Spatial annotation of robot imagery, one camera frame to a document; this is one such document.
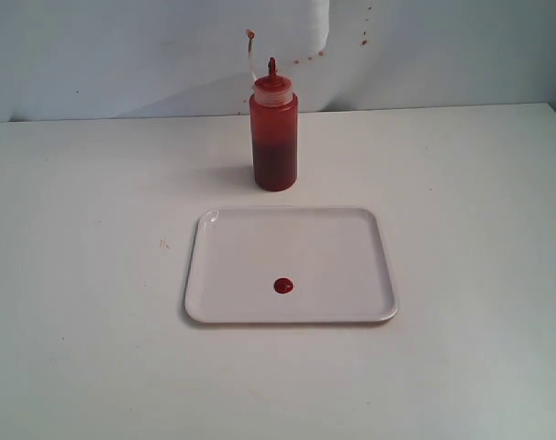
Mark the red ketchup squeeze bottle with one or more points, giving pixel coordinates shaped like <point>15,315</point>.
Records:
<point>273,108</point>

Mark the red ketchup blob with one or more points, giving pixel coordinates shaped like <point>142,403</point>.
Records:
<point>283,285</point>

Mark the white rectangular plastic tray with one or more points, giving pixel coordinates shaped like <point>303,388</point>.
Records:
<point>333,254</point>

